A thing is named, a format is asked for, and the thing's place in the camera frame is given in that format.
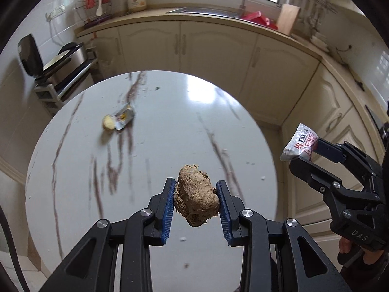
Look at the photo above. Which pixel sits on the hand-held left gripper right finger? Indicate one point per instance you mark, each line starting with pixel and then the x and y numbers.
pixel 223 213

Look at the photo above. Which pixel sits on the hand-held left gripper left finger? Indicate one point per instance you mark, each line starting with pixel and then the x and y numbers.
pixel 168 210

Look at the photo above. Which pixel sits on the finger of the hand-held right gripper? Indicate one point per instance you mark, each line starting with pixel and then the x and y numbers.
pixel 310 170
pixel 329 151

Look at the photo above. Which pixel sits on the brown food lump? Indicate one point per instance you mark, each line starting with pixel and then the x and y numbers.
pixel 194 194

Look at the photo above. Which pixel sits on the white and red packet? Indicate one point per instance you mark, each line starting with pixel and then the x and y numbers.
pixel 299 141

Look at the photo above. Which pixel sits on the person's right hand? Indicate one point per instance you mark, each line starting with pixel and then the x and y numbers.
pixel 344 245

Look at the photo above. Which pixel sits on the cream side cabinet run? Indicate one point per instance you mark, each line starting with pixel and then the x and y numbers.
pixel 328 121

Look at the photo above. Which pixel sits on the black cooktop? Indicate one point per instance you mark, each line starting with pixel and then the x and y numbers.
pixel 378 121

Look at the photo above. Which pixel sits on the large round marble table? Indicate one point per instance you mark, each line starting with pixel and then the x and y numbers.
pixel 170 127

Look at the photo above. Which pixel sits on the silver snack wrapper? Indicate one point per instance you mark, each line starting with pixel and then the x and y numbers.
pixel 124 117

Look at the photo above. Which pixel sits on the yellow food piece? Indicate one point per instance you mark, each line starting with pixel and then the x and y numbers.
pixel 108 123

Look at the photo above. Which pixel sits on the wooden cutting board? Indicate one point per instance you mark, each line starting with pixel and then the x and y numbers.
pixel 287 19

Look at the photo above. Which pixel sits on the cream base cabinet under sink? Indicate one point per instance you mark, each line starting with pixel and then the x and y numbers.
pixel 212 57

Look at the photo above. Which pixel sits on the red plastic basin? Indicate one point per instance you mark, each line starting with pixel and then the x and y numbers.
pixel 258 18

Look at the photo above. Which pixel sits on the silver appliance with black lid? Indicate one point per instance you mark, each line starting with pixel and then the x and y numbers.
pixel 60 64

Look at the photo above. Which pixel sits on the steel sink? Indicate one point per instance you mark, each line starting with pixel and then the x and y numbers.
pixel 200 10

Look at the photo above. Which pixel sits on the beige countertop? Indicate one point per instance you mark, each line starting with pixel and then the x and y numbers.
pixel 170 16

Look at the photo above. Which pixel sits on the glass jar with label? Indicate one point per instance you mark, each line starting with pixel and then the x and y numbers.
pixel 136 3

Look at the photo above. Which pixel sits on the white plastic spoon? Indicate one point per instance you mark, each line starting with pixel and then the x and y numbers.
pixel 99 7

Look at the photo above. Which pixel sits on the wall power socket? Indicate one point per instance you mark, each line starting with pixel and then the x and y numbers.
pixel 56 12

